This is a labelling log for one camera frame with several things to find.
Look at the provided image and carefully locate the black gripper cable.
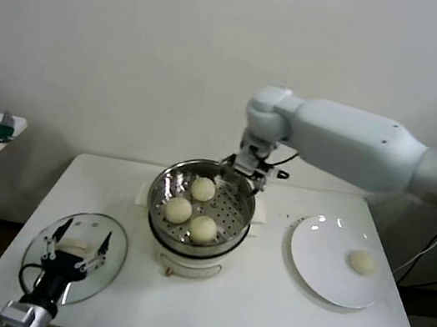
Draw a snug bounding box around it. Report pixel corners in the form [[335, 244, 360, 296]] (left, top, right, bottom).
[[268, 147, 300, 172], [15, 260, 48, 299]]

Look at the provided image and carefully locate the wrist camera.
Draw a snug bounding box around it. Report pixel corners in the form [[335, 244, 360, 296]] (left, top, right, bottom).
[[0, 298, 38, 325], [255, 164, 289, 185]]

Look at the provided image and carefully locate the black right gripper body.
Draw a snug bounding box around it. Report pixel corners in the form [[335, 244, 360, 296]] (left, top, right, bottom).
[[233, 133, 281, 181]]

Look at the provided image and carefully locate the stainless steel steamer basket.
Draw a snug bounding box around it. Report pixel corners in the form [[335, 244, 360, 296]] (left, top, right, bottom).
[[127, 148, 275, 267]]

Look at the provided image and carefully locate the glass lid with white handle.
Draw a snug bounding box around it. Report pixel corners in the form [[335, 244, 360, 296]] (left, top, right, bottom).
[[16, 201, 134, 315]]

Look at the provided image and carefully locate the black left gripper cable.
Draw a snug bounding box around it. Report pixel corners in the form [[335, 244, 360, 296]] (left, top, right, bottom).
[[15, 260, 48, 299]]

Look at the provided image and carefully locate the white electric cooker base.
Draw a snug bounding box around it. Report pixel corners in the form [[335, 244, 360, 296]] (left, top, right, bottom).
[[138, 202, 263, 292]]

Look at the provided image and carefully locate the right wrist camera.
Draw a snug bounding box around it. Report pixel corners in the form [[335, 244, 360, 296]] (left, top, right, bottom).
[[255, 164, 289, 185]]

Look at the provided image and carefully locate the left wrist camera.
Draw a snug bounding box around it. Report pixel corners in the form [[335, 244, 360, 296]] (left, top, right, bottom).
[[0, 298, 38, 325]]

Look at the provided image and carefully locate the black power cable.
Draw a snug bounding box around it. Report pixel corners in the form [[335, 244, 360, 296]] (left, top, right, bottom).
[[395, 208, 437, 293]]

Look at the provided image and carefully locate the white round plate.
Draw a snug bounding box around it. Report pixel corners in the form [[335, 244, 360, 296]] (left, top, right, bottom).
[[273, 214, 389, 314], [279, 209, 397, 315]]

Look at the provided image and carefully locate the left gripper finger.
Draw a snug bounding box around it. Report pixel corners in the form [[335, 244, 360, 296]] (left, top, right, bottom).
[[39, 213, 75, 264], [74, 226, 113, 275]]

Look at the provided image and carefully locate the white steamed baozi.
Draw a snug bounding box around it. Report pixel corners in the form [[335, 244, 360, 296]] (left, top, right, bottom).
[[346, 248, 380, 280], [163, 195, 195, 227], [187, 213, 221, 245], [188, 175, 219, 205]]

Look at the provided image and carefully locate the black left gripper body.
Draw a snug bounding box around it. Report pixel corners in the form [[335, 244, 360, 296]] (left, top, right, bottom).
[[19, 246, 93, 314]]

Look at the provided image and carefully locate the white power cable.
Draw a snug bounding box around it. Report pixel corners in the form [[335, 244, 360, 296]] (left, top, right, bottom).
[[391, 209, 437, 284]]

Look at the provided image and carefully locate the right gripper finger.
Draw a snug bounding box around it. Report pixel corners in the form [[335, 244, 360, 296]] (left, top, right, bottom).
[[249, 171, 271, 199], [216, 151, 241, 176]]

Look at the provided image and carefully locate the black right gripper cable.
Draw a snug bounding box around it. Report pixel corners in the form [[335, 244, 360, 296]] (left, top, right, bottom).
[[268, 147, 300, 172]]

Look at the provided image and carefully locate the grey metal piece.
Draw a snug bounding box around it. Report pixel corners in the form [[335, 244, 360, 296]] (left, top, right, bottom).
[[0, 109, 18, 129]]

